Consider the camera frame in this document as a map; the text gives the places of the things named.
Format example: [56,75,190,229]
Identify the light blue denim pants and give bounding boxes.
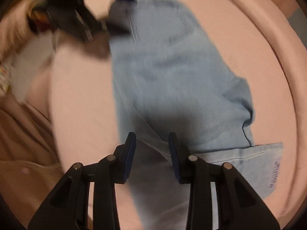
[108,0,284,230]

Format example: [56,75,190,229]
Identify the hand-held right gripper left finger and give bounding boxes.
[27,132,137,230]

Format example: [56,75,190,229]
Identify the floral printed cloth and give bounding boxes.
[0,61,13,97]

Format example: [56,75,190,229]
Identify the pink folded duvet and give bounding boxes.
[223,0,307,228]

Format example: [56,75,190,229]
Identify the beige cloth with button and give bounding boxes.
[0,93,64,223]

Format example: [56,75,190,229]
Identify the teal pillow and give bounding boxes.
[286,8,307,32]

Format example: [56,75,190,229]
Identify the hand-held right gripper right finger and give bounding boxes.
[168,132,280,230]

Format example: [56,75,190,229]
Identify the white cloth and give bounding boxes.
[10,32,57,102]

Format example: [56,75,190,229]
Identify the pink bed sheet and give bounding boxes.
[49,0,299,230]

